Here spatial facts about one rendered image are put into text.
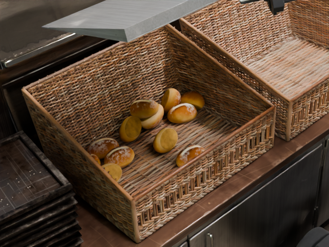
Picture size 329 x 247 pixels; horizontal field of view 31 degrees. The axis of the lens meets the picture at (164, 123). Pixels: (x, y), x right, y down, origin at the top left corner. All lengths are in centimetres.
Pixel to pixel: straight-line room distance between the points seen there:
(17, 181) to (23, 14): 47
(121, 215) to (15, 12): 61
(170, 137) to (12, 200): 56
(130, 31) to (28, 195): 50
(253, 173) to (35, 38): 73
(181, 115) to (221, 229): 40
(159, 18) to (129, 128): 69
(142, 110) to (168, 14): 68
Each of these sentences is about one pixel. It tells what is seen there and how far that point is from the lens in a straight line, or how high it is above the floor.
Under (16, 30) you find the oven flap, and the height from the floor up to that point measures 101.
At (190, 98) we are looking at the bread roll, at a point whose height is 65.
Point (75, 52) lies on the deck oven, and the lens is 179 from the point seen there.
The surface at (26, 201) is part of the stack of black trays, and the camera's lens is 142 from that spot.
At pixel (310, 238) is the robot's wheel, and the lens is 209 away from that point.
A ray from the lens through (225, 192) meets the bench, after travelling 166.
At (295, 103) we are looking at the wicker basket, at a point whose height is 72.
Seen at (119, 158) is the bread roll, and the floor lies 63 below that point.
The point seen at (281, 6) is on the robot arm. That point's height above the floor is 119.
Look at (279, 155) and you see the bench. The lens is 180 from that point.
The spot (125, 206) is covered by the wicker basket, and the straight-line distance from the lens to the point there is 148.
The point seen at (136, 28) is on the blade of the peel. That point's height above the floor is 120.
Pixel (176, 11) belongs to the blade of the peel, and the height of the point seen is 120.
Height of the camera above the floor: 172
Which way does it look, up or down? 36 degrees down
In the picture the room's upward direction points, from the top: 4 degrees counter-clockwise
